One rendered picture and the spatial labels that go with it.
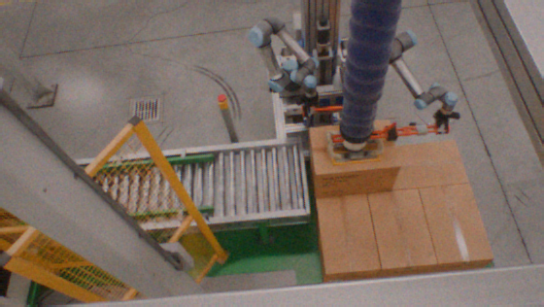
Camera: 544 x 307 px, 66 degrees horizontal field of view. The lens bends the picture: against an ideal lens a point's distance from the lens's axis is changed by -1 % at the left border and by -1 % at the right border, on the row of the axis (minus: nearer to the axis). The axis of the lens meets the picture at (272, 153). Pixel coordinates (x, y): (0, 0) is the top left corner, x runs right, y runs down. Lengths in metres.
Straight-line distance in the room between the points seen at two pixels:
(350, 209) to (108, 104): 2.97
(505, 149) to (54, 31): 5.38
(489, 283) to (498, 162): 4.03
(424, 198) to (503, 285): 3.03
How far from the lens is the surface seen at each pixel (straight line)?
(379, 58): 2.24
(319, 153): 3.08
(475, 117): 4.68
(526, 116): 0.87
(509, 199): 4.32
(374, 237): 3.28
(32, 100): 5.52
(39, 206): 1.21
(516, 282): 0.46
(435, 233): 3.38
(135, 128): 2.01
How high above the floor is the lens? 3.62
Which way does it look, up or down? 60 degrees down
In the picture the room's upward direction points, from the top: 10 degrees counter-clockwise
